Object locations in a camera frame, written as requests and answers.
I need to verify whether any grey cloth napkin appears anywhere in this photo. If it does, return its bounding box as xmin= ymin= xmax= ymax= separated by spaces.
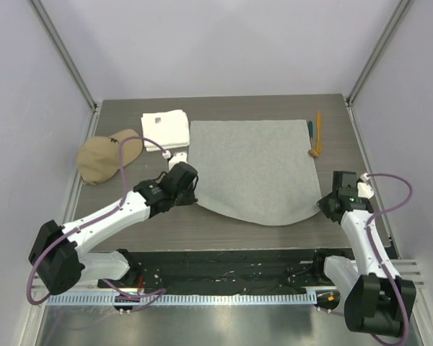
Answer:
xmin=188 ymin=120 xmax=321 ymax=226

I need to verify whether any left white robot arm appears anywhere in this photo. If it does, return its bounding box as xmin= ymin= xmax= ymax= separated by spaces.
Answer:
xmin=29 ymin=162 xmax=198 ymax=296

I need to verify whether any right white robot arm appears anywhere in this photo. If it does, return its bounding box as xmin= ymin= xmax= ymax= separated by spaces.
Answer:
xmin=311 ymin=171 xmax=416 ymax=345

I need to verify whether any white folded towel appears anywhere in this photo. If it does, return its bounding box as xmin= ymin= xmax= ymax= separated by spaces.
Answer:
xmin=141 ymin=110 xmax=190 ymax=149

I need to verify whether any yellow wooden knife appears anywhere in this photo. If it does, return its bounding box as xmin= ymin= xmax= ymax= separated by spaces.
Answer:
xmin=315 ymin=111 xmax=323 ymax=154

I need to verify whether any tan baseball cap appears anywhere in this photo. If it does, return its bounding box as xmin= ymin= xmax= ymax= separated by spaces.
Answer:
xmin=76 ymin=129 xmax=143 ymax=185

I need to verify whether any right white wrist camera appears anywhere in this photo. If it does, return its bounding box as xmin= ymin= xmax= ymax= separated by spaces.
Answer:
xmin=357 ymin=173 xmax=374 ymax=199

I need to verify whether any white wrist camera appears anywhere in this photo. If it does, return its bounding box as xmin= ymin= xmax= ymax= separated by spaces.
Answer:
xmin=357 ymin=173 xmax=374 ymax=199
xmin=162 ymin=151 xmax=188 ymax=171

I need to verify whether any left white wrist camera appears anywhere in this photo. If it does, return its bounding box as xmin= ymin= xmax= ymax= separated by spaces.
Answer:
xmin=162 ymin=151 xmax=188 ymax=171

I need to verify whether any green handled wooden spoon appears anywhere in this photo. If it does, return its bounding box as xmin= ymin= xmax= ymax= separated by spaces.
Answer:
xmin=307 ymin=120 xmax=319 ymax=159

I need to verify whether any left aluminium frame post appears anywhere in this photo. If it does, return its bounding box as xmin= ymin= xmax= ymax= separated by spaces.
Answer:
xmin=29 ymin=0 xmax=99 ymax=110

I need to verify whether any aluminium frame post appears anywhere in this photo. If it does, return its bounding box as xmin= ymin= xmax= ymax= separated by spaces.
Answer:
xmin=346 ymin=0 xmax=416 ymax=107
xmin=29 ymin=0 xmax=99 ymax=110

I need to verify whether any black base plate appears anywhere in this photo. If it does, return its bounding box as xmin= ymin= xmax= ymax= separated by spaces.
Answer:
xmin=114 ymin=249 xmax=353 ymax=296

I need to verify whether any perforated cable duct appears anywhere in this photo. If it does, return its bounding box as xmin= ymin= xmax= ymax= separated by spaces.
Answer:
xmin=47 ymin=291 xmax=317 ymax=306

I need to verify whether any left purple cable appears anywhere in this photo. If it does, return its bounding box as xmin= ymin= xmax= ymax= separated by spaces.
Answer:
xmin=27 ymin=137 xmax=171 ymax=310

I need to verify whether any right aluminium frame post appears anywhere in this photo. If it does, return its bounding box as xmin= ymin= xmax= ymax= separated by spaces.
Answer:
xmin=346 ymin=0 xmax=416 ymax=107

